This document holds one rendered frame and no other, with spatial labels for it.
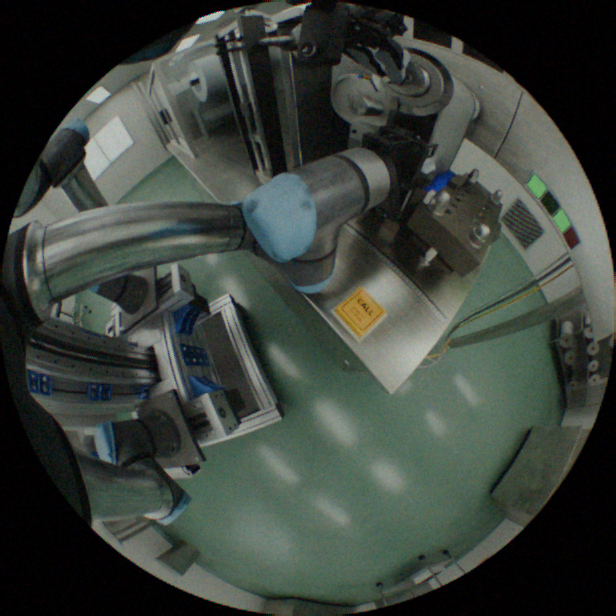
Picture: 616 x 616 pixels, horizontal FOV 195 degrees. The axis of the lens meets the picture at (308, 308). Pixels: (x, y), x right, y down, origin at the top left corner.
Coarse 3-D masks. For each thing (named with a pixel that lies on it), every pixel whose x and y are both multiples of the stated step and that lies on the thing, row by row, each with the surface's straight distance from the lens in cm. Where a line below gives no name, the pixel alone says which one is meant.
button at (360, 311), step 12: (360, 288) 35; (348, 300) 33; (360, 300) 34; (372, 300) 34; (336, 312) 34; (348, 312) 33; (360, 312) 33; (372, 312) 34; (384, 312) 35; (348, 324) 34; (360, 324) 32; (372, 324) 33; (360, 336) 33
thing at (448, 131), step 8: (440, 120) 39; (448, 120) 43; (456, 120) 49; (440, 128) 41; (448, 128) 45; (456, 128) 51; (464, 128) 59; (432, 136) 39; (440, 136) 43; (448, 136) 48; (456, 136) 54; (440, 144) 45; (448, 144) 51; (456, 144) 58; (440, 152) 48; (448, 152) 55; (440, 160) 51; (448, 160) 59; (440, 168) 55
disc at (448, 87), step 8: (408, 48) 41; (424, 56) 40; (432, 56) 39; (440, 64) 39; (440, 72) 38; (448, 72) 38; (376, 80) 43; (448, 80) 38; (376, 88) 43; (448, 88) 38; (408, 96) 40; (440, 96) 38; (448, 96) 37; (400, 104) 40; (432, 104) 38; (440, 104) 38; (408, 112) 40; (416, 112) 39; (424, 112) 39; (432, 112) 38
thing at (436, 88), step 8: (416, 56) 40; (424, 64) 39; (432, 64) 39; (432, 72) 38; (432, 80) 38; (440, 80) 38; (384, 88) 42; (432, 88) 38; (440, 88) 37; (400, 96) 40; (424, 96) 38; (432, 96) 38; (408, 104) 39; (416, 104) 39; (424, 104) 38
